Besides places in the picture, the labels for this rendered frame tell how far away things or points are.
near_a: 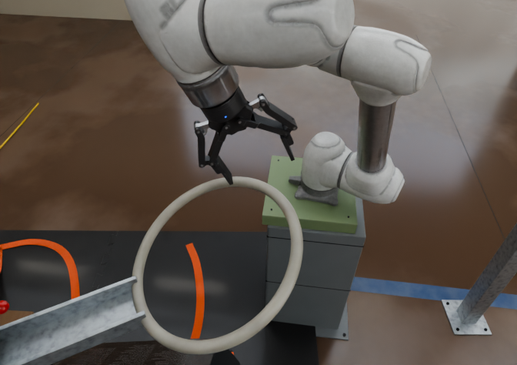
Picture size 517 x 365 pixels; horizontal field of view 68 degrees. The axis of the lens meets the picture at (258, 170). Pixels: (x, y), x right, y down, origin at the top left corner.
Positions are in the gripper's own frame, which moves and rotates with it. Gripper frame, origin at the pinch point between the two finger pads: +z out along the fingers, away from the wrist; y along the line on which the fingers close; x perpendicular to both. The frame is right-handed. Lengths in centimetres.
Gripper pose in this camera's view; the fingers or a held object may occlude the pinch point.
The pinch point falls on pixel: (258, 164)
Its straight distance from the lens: 78.1
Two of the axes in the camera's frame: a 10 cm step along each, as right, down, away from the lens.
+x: 1.8, 7.3, -6.6
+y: -9.2, 3.6, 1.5
